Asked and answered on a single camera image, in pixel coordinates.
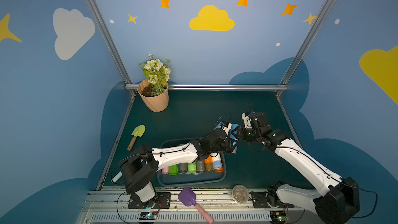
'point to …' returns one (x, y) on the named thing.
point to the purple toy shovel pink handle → (187, 197)
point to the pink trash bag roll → (165, 170)
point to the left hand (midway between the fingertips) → (239, 143)
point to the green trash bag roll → (173, 170)
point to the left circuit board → (148, 215)
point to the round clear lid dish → (240, 194)
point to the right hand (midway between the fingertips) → (235, 130)
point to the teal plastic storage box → (187, 179)
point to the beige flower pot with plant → (154, 90)
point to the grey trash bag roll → (183, 167)
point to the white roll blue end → (217, 160)
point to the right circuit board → (278, 217)
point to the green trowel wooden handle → (139, 131)
